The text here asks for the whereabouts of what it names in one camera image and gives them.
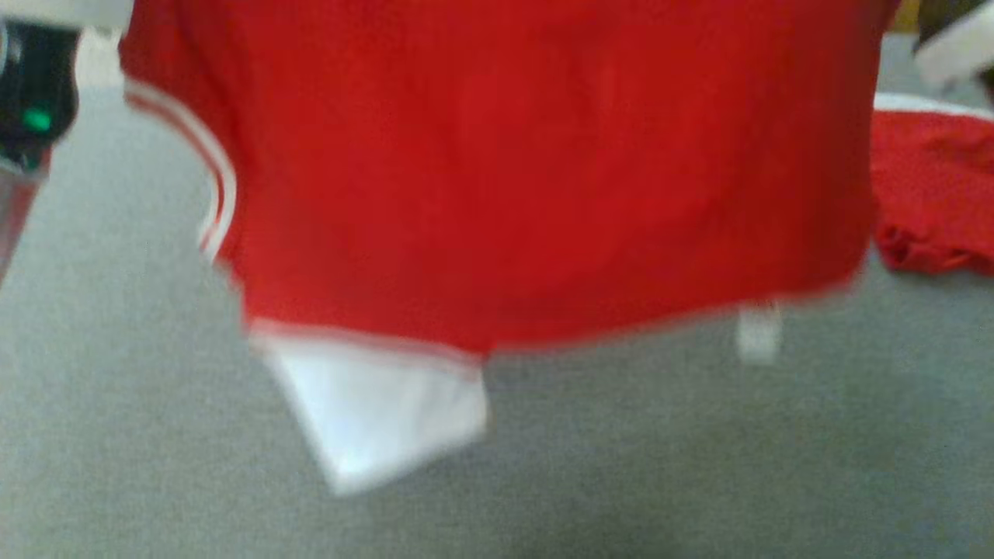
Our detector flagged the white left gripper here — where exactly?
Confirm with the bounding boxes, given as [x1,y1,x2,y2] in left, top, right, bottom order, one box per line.
[0,0,134,30]

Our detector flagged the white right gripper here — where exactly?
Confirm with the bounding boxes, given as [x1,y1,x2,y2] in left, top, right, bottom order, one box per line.
[912,0,994,88]

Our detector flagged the large grey sofa seat cushion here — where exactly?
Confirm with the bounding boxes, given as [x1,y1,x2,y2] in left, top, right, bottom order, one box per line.
[0,31,994,559]

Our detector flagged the red white basketball shorts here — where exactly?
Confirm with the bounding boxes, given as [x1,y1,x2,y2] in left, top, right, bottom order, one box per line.
[868,92,994,278]

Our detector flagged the red white basketball jersey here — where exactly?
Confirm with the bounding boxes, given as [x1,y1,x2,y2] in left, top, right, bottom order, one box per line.
[118,0,902,498]

